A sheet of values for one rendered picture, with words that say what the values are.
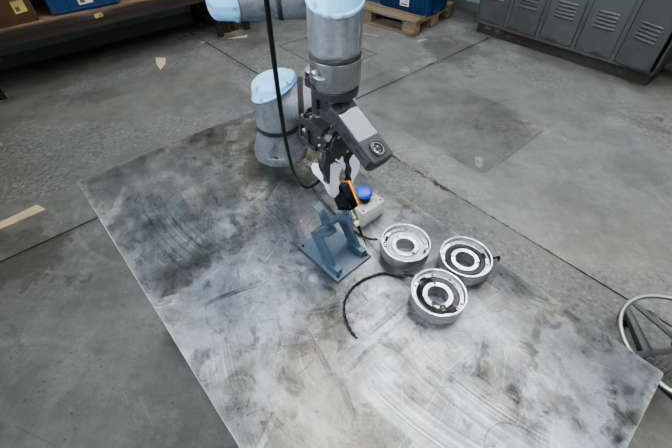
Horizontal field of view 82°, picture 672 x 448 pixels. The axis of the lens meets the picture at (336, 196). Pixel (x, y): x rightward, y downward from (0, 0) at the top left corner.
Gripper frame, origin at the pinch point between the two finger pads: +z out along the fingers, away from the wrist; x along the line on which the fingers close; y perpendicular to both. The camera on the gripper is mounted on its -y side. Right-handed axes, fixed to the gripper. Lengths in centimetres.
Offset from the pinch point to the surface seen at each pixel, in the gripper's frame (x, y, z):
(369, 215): -11.7, 3.1, 17.3
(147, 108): -33, 240, 101
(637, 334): -95, -63, 91
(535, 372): -7.4, -40.2, 19.8
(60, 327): 65, 97, 100
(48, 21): -11, 327, 56
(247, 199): 4.7, 29.4, 20.0
